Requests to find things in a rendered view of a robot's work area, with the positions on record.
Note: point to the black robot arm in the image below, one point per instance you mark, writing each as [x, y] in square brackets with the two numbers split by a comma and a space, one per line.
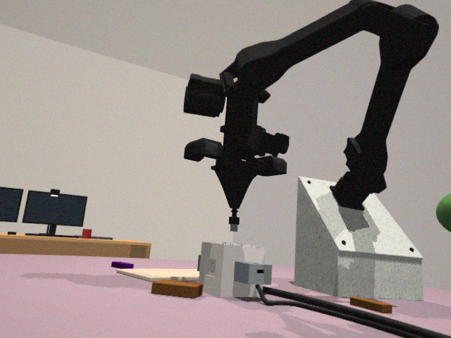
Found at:
[406, 34]

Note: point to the cream flat rectangular sheet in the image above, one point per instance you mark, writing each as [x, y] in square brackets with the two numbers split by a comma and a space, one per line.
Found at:
[153, 275]

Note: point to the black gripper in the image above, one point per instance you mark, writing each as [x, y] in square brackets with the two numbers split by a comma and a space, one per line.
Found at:
[234, 174]

